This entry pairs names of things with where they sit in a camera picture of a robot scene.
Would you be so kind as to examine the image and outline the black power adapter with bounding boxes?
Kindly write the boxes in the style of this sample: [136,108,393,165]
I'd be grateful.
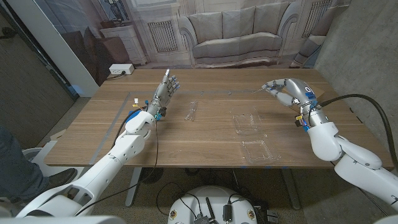
[223,203,233,223]

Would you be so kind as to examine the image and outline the person in blue jeans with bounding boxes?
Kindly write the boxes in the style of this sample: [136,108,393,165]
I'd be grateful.
[0,126,78,203]

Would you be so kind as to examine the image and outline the black power strip cord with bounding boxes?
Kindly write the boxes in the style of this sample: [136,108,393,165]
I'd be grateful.
[105,70,127,81]

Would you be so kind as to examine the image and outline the grey table leg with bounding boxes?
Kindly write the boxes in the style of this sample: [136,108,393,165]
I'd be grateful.
[124,167,142,208]
[281,167,302,211]

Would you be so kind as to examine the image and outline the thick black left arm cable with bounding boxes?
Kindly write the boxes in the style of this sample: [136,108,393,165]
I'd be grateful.
[111,107,146,150]

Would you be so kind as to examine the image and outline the printed living room backdrop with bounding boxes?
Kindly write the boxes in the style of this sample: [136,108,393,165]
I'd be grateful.
[32,0,352,86]

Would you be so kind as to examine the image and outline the white floor stand base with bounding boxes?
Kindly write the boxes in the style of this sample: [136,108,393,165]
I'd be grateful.
[21,139,85,187]

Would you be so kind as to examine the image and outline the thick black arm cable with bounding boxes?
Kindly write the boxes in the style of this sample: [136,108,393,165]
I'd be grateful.
[320,93,398,170]
[111,107,146,150]

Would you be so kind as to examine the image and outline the black floor cables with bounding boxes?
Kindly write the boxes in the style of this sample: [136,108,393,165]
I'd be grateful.
[155,182,200,218]

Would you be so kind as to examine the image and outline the clear plastic clamshell container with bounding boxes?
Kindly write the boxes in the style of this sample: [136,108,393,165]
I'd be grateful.
[231,105,282,165]

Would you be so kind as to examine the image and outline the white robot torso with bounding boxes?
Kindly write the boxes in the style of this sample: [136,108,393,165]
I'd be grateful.
[167,185,258,224]

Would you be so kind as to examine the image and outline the white power strip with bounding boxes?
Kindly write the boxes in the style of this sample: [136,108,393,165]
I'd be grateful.
[108,63,135,75]

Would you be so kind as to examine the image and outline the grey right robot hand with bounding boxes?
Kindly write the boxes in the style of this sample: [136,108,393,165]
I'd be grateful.
[262,78,318,113]

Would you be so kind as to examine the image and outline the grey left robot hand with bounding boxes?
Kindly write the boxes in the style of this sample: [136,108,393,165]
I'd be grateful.
[146,68,181,118]

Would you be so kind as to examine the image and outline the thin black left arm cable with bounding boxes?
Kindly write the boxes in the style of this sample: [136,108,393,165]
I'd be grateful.
[74,116,159,215]

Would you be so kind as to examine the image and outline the black round floor disc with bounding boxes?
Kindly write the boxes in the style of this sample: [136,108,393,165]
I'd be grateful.
[139,167,164,184]

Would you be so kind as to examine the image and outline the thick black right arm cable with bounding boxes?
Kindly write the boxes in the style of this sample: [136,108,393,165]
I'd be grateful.
[320,93,398,170]

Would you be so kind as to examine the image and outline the black antenna stick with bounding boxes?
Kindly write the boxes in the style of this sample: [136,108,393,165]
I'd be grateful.
[205,197,217,223]

